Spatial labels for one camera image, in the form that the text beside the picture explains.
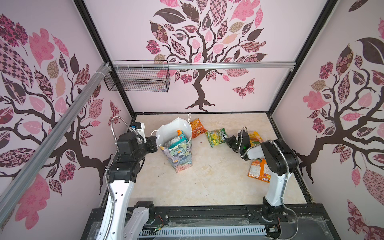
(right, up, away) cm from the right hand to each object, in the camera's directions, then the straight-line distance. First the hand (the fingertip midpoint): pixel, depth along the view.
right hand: (225, 136), depth 102 cm
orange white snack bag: (-31, +3, -10) cm, 33 cm away
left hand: (-40, +1, -31) cm, 50 cm away
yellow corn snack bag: (+20, -1, -3) cm, 20 cm away
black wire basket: (-68, +46, +20) cm, 85 cm away
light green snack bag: (-6, 0, -1) cm, 6 cm away
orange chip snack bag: (-19, +5, +6) cm, 21 cm away
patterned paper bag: (-34, 0, -13) cm, 36 cm away
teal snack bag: (-32, -2, -17) cm, 36 cm away
